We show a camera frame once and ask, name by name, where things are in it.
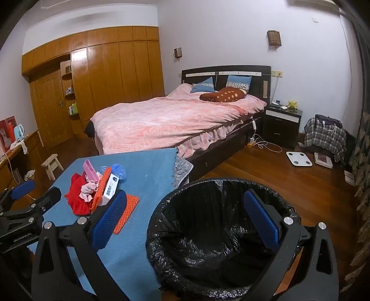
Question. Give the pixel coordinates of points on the pink blanket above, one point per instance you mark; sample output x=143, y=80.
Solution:
x=162, y=121

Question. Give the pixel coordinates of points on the blue plastic bag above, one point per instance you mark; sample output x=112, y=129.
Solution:
x=120, y=172

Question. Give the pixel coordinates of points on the black and white nightstand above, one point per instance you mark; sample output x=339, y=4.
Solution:
x=281, y=127

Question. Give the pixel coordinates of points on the small orange mesh piece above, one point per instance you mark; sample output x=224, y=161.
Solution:
x=101, y=188

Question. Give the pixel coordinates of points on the blue table cover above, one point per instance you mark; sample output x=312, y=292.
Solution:
x=150, y=173

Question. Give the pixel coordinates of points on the crumpled white cloth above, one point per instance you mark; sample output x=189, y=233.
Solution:
x=29, y=173

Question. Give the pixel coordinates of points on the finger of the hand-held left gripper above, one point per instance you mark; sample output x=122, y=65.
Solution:
x=23, y=189
x=47, y=201

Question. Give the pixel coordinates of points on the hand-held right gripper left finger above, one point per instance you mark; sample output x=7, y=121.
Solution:
x=108, y=221

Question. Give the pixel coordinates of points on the power strip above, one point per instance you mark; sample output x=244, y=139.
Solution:
x=252, y=142

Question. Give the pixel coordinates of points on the white bathroom scale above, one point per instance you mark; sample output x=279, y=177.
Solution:
x=299, y=158

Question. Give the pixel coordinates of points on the scale with dark red centre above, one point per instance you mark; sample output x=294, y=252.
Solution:
x=323, y=159

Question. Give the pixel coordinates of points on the dark backpack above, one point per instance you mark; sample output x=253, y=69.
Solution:
x=328, y=119

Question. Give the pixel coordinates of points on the brown dotted pillow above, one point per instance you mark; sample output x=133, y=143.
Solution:
x=228, y=95

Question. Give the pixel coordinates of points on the small wooden stool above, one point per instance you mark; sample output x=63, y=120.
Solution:
x=52, y=166

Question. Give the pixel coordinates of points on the brown wall lamp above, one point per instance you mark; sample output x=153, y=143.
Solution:
x=274, y=38
x=178, y=52

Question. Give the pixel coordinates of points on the pink plastic toy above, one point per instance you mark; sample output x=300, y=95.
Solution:
x=88, y=169

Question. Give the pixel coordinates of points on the wooden wardrobe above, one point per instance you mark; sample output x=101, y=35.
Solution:
x=115, y=72

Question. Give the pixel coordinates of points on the plaid cloth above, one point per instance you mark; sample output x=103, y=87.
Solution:
x=326, y=139

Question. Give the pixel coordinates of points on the wall socket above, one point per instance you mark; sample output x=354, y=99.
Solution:
x=277, y=73

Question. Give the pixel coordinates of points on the red picture frame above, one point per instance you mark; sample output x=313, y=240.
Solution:
x=7, y=133

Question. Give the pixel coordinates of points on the grey quilted cloth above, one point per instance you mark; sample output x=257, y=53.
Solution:
x=183, y=168

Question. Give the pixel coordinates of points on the small white box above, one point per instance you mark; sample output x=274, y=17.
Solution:
x=349, y=177

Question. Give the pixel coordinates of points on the small shelf items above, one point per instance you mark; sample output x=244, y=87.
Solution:
x=69, y=90

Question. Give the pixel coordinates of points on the dark patterned curtain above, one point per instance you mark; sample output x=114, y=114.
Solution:
x=361, y=173

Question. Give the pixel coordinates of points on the black cloth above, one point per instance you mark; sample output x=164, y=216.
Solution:
x=89, y=130

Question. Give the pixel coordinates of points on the red knit glove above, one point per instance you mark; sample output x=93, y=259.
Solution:
x=79, y=202

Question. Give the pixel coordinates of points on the light blue kettle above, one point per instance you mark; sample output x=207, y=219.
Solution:
x=18, y=133

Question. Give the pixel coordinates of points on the yellow plush toy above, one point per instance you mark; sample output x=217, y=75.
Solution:
x=292, y=105

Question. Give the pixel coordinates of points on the orange mesh mat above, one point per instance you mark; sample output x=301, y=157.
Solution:
x=127, y=211

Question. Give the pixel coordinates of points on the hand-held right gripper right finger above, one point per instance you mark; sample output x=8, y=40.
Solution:
x=261, y=221

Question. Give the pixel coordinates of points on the dark wooden bed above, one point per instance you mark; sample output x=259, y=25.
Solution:
x=260, y=82

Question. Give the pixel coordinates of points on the wooden side cabinet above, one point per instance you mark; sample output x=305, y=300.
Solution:
x=31, y=153

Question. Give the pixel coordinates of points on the air conditioner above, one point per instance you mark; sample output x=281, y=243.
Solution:
x=315, y=3

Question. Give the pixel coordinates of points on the blue pillow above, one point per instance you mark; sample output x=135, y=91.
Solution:
x=203, y=85
x=238, y=81

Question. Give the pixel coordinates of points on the white card booklet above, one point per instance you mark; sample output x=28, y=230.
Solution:
x=109, y=188

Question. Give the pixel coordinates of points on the trash bin with black bag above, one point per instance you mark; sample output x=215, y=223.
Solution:
x=202, y=208

